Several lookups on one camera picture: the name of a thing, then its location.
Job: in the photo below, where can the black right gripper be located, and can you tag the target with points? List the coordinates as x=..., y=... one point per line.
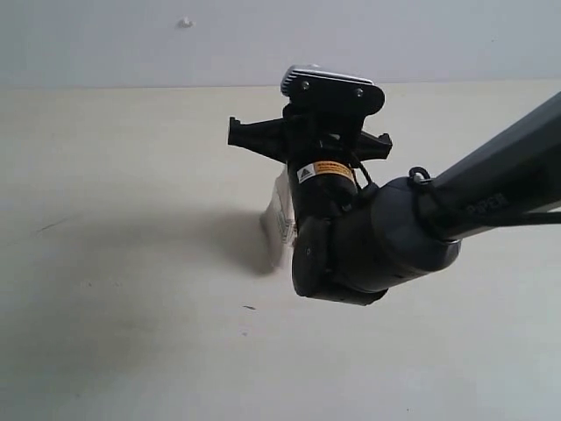
x=303, y=134

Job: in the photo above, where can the small white wall plug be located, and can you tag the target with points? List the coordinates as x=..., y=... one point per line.
x=186, y=23

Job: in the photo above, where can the white paint brush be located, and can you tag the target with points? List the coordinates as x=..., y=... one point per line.
x=278, y=224

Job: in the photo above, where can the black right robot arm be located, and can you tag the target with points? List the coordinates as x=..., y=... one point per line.
x=353, y=243

